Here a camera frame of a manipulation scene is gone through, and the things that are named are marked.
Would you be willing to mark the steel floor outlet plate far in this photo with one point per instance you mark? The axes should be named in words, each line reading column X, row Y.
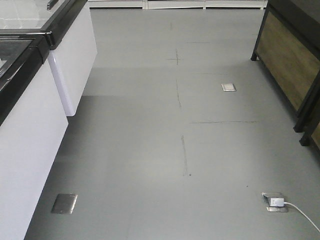
column 228, row 87

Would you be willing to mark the steel floor outlet plate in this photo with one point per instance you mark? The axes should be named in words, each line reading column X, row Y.
column 64, row 203
column 228, row 87

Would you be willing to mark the white chest freezer far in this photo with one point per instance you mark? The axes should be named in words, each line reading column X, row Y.
column 67, row 28

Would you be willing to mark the white chest freezer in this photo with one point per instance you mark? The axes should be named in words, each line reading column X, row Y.
column 67, row 28
column 32, row 125

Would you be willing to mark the steel floor outlet plate left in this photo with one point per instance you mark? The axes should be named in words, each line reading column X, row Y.
column 64, row 203

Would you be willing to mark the white chest freezer near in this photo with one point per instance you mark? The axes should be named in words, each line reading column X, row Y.
column 32, row 125

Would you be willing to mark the open floor outlet box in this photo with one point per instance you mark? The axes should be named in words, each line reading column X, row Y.
column 265, row 195

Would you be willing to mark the white store shelving unit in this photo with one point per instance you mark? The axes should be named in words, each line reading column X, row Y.
column 178, row 4

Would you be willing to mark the white power adapter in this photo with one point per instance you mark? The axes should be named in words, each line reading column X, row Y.
column 276, row 202

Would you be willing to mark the black wooden produce stand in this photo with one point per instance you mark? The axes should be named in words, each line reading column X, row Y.
column 288, row 45

